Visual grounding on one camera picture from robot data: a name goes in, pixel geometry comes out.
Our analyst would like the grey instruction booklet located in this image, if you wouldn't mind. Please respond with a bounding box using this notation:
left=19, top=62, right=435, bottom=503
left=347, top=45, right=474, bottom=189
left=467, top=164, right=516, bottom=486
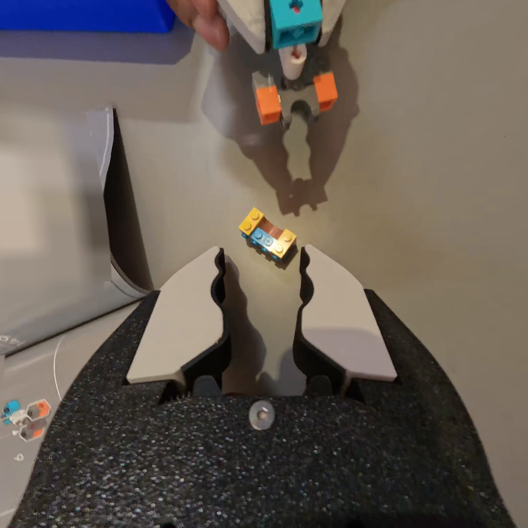
left=0, top=106, right=156, bottom=520

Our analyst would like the teal grey orange brick assembly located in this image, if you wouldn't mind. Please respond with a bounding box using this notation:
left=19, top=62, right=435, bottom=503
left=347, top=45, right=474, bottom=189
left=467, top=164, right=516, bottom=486
left=252, top=0, right=339, bottom=130

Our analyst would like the blue plastic bin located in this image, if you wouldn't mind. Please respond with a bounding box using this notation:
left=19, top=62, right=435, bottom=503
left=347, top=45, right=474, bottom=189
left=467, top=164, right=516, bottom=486
left=0, top=0, right=177, bottom=34

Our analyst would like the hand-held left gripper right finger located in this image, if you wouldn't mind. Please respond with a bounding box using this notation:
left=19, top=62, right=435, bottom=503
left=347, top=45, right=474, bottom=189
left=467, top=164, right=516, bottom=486
left=294, top=244, right=398, bottom=383

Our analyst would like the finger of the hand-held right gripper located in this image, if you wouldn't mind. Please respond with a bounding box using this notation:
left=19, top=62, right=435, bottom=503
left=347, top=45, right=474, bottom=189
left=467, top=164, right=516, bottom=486
left=318, top=0, right=346, bottom=46
left=216, top=0, right=271, bottom=55

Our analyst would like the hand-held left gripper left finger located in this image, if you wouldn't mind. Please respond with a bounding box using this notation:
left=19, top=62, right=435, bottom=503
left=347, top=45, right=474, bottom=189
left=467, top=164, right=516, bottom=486
left=126, top=246, right=231, bottom=385

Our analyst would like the yellow blue brown brick assembly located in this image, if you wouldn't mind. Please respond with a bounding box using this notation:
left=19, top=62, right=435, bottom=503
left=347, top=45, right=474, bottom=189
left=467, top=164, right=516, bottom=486
left=238, top=207, right=298, bottom=263

